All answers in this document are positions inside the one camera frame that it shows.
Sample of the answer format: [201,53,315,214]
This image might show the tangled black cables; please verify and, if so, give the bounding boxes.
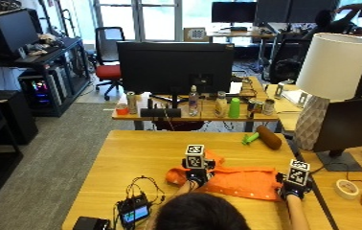
[125,174,166,206]

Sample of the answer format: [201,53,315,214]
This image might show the black device with lit screen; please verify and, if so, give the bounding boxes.
[116,194,153,230]

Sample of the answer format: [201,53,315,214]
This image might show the office chair with red seat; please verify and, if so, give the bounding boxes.
[93,26,128,102]

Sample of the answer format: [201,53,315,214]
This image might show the white marker cube glove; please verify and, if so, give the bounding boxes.
[286,158,313,187]
[184,144,206,170]

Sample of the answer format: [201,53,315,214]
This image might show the person's left hand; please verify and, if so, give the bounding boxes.
[181,157,217,189]

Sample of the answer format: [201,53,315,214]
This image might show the white marker cube right glove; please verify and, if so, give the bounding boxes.
[286,158,313,187]

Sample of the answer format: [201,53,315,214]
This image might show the dark drink can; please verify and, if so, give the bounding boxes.
[246,99,264,120]

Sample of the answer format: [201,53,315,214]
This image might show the small grey stand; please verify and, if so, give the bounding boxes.
[297,92,310,108]
[273,82,286,101]

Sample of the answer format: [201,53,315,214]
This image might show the beige bottle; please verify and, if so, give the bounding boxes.
[214,90,229,119]

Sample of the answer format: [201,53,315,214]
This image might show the small background monitor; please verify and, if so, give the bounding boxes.
[210,1,257,24]

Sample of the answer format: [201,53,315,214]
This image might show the small orange cup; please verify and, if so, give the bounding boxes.
[114,103,132,116]

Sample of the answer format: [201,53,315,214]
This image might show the white table lamp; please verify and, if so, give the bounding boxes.
[293,32,362,151]

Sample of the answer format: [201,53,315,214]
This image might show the white paper sheet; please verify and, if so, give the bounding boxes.
[226,80,245,96]

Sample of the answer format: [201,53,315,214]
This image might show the black box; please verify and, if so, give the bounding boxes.
[72,216,112,230]

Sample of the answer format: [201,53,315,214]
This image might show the clear plastic bottle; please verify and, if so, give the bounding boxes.
[188,84,201,117]

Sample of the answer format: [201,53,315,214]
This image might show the cardboard box with checker print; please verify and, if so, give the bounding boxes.
[182,27,210,43]

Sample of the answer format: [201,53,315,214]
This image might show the white marker cube left glove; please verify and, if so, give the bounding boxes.
[184,144,206,170]

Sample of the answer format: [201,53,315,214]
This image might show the computer tower with coloured lights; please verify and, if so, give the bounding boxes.
[17,67,71,111]

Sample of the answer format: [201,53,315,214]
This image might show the thin black cable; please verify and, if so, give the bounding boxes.
[310,162,362,219]

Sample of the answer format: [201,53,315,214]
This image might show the black monitor on square stand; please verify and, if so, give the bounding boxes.
[313,96,362,173]

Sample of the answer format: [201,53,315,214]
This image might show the the person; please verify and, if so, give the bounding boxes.
[153,192,253,230]

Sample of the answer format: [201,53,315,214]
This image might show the black office chair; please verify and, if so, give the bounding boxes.
[269,37,314,84]

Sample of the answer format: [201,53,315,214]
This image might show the orange cloth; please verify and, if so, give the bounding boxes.
[165,149,285,202]

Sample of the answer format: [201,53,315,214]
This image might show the black soundbar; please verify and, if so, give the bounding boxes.
[138,107,182,119]

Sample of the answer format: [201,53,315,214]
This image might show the person's right hand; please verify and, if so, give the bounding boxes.
[276,172,314,201]

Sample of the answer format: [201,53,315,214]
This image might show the black shelf desk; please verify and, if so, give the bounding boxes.
[0,36,92,118]

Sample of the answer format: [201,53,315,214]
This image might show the large black monitor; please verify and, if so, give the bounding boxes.
[116,40,236,109]

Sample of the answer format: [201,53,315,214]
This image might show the brown roller with green handle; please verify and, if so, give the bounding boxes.
[241,125,284,151]

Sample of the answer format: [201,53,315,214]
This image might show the large black case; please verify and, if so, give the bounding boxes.
[0,7,41,60]

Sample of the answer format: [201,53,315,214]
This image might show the wide background monitor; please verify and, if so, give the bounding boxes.
[254,0,341,26]

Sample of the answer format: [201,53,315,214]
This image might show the green cup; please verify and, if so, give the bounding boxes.
[226,97,242,120]

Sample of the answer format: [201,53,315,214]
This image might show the glass jar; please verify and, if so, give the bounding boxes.
[261,98,277,117]

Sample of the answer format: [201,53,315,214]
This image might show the white tape roll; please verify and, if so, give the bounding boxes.
[333,178,361,201]

